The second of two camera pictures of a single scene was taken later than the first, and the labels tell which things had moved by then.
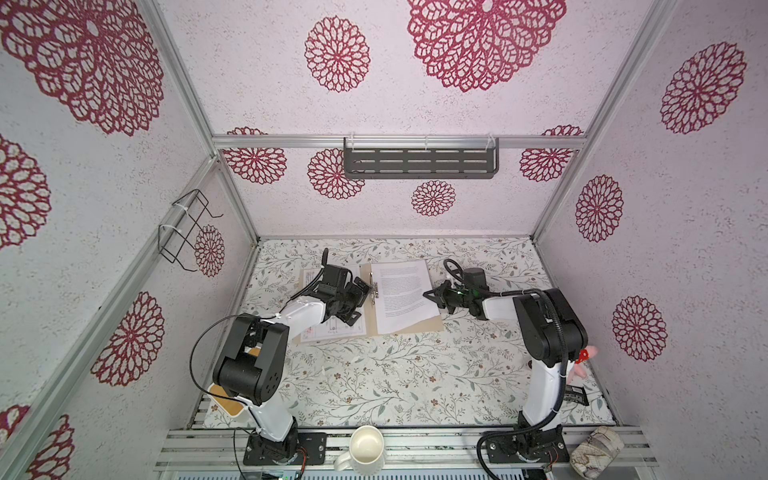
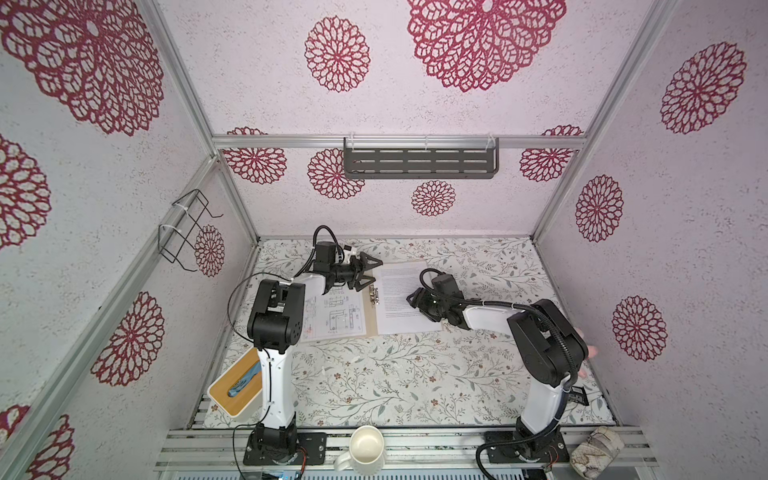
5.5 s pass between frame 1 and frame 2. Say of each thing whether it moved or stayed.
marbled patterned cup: stayed
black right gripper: moved
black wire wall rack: stayed
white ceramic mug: stayed
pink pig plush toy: stayed
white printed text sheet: moved
